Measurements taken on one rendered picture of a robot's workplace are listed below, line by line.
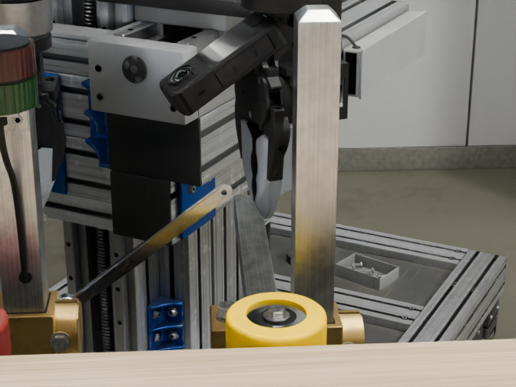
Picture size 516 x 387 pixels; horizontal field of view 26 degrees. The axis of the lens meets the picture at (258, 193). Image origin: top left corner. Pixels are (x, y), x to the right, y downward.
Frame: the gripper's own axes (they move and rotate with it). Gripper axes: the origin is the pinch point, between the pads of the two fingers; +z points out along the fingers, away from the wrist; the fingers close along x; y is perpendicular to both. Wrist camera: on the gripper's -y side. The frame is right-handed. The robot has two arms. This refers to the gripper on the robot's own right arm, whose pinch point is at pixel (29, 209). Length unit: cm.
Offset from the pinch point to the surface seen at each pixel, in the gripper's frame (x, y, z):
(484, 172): -117, 222, 83
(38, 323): -5.2, -34.8, -4.0
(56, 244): 19, 173, 84
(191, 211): -18.5, -25.2, -10.0
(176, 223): -17.1, -25.7, -9.0
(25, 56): -6.4, -38.6, -28.5
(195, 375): -18, -50, -8
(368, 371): -31, -51, -8
